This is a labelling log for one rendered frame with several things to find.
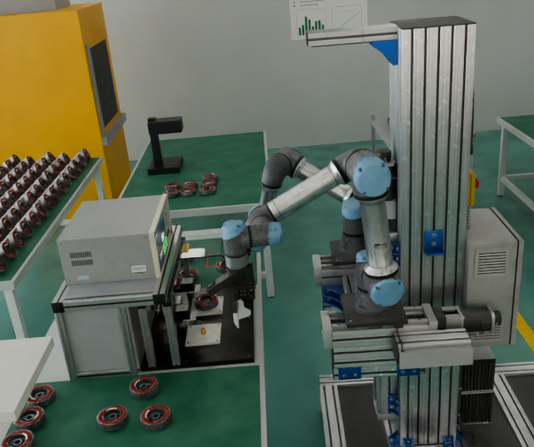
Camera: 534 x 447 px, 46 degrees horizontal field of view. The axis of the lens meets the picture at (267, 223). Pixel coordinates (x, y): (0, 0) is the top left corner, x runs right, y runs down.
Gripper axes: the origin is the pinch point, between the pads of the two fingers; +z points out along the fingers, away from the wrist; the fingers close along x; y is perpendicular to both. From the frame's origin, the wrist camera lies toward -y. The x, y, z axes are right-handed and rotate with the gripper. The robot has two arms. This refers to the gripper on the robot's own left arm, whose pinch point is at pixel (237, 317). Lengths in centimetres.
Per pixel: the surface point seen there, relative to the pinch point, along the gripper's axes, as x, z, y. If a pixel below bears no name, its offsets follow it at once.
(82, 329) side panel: 27, 17, -65
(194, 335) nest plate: 47, 37, -25
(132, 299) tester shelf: 25.8, 4.7, -42.4
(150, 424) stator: -9, 37, -35
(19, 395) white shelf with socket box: -43, -6, -60
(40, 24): 391, -71, -184
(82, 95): 392, -6, -160
